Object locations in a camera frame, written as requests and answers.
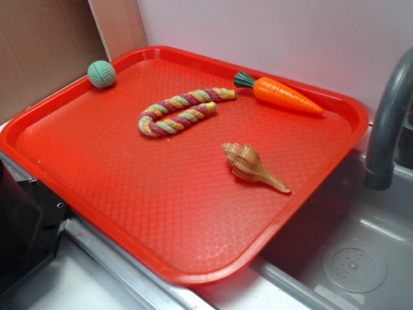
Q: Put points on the grey plastic sink basin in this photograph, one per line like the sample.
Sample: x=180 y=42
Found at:
x=348 y=247

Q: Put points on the multicolour twisted rope toy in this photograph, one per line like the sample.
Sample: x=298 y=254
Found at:
x=178 y=113

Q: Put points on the red plastic tray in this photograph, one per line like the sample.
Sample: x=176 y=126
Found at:
x=173 y=202

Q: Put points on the green textured ball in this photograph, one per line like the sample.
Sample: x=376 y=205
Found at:
x=101 y=74

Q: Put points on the brown spiral sea shell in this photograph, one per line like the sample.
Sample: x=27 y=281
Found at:
x=246 y=164

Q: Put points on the brown cardboard panel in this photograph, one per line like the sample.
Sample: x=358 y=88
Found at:
x=45 y=46

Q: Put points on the orange plastic toy carrot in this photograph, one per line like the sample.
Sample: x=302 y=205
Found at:
x=274 y=92

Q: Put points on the light wooden board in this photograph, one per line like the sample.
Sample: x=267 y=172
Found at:
x=119 y=25

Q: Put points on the grey curved faucet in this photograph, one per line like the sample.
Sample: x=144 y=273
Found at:
x=390 y=140

